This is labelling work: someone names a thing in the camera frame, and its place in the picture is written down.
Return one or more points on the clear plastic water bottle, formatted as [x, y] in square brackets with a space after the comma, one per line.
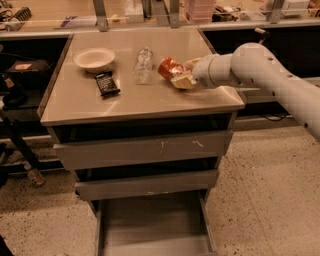
[143, 66]

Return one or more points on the black bag with label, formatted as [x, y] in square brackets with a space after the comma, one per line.
[31, 74]

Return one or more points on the white paper bowl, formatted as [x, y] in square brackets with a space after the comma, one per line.
[94, 60]

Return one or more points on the black snack bar packet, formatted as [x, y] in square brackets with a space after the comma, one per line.
[106, 84]

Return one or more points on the pink plastic crate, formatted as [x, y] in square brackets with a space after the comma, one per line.
[199, 11]

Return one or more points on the grey open bottom drawer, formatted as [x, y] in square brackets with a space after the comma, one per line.
[172, 224]

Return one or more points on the black stand leg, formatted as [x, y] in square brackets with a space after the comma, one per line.
[18, 141]

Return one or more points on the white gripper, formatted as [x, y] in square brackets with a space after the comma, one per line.
[202, 73]

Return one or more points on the white box on shelf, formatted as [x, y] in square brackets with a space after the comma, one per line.
[294, 7]

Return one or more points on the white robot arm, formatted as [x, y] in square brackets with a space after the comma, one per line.
[252, 64]

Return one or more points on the white stick with black handle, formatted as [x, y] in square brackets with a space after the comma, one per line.
[263, 34]

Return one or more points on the grey middle drawer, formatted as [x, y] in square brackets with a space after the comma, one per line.
[147, 185]

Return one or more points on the red coke can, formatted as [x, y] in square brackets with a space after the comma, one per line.
[171, 69]

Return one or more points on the white tissue box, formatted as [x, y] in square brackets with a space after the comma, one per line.
[133, 11]

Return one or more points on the grey drawer cabinet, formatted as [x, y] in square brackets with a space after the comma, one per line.
[74, 111]

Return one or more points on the grey top drawer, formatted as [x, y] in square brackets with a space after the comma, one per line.
[152, 149]

